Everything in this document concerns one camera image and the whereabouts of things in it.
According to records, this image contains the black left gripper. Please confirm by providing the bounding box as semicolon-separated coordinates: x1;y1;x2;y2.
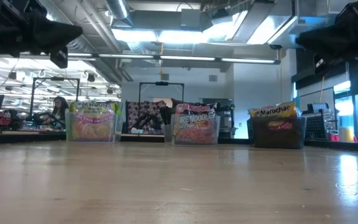
0;0;83;69

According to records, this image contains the blue-edged Maruchan ramen pack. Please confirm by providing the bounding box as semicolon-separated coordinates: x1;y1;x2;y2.
249;101;301;131

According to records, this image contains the person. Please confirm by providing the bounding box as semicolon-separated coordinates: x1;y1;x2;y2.
44;95;70;129

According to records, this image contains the black perforated desk organiser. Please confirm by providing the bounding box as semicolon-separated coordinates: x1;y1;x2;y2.
301;102;337;140

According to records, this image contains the yellow container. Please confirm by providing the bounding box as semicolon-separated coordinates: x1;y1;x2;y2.
338;126;356;143

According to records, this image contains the clear plastic bin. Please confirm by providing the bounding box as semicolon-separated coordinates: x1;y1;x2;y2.
163;113;222;146
65;110;120;144

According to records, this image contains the patterned fabric chair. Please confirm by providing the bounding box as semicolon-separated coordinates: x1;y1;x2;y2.
125;100;167;134

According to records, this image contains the dark smoked plastic bin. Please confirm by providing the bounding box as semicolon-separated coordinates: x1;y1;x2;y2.
247;116;307;149

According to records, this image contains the long ceiling light strip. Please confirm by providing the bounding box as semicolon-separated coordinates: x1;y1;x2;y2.
20;52;281;65

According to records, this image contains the grey ceiling ventilation box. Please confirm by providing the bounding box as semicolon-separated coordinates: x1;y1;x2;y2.
180;8;205;31

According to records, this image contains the black gantry frame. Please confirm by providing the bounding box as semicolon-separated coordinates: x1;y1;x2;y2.
30;77;81;110
138;81;185;103

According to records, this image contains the shiny round ceiling duct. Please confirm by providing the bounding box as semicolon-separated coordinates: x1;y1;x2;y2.
104;0;131;20

